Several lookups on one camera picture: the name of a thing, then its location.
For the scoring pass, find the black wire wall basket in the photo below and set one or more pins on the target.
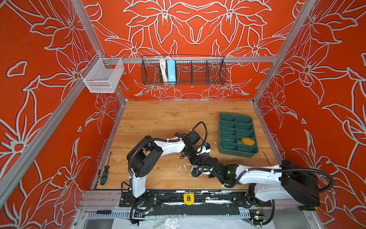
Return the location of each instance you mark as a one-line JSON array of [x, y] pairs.
[[190, 70]]

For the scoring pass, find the purple sock beige toe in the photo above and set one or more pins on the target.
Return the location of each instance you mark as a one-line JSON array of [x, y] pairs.
[[204, 156]]

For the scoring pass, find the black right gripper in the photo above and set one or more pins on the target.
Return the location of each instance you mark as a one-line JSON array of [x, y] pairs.
[[203, 162]]

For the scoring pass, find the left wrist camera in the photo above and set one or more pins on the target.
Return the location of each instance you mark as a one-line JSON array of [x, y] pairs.
[[205, 148]]

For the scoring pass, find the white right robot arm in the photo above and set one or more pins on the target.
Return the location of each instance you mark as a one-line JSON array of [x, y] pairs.
[[285, 181]]

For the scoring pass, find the metal hex key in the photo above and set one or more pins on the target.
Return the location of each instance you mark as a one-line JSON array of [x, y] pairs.
[[267, 158]]

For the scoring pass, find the green plastic divider tray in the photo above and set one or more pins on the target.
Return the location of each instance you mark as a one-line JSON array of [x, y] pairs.
[[233, 126]]

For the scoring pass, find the green striped sock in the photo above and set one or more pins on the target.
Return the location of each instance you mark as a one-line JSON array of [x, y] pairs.
[[246, 141]]

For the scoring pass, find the clear plastic wall bin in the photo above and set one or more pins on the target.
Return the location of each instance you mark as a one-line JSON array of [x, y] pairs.
[[102, 75]]

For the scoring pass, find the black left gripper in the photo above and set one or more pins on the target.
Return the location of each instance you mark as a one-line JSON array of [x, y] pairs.
[[197, 160]]

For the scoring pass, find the green handled screwdriver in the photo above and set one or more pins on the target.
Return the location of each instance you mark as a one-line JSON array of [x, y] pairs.
[[104, 176]]

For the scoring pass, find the light blue box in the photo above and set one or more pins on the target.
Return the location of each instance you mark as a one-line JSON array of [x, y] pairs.
[[171, 71]]

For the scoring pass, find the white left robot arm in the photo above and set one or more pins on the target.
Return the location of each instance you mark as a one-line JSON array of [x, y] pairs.
[[144, 156]]

